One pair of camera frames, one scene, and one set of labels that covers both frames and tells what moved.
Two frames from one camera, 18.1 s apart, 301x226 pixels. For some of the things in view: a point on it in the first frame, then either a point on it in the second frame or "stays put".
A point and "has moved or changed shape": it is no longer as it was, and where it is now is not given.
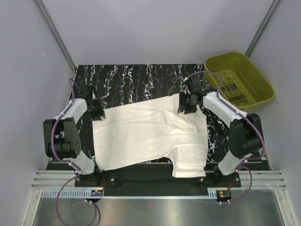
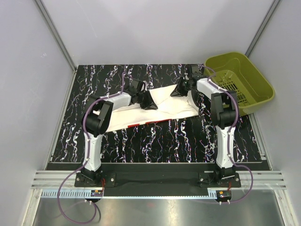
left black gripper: (100, 113) → (150, 105)
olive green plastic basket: (243, 85) stays put
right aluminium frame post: (262, 26) stays put
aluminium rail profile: (55, 179) stays put
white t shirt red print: (149, 132) has moved or changed shape
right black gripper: (181, 107) → (178, 92)
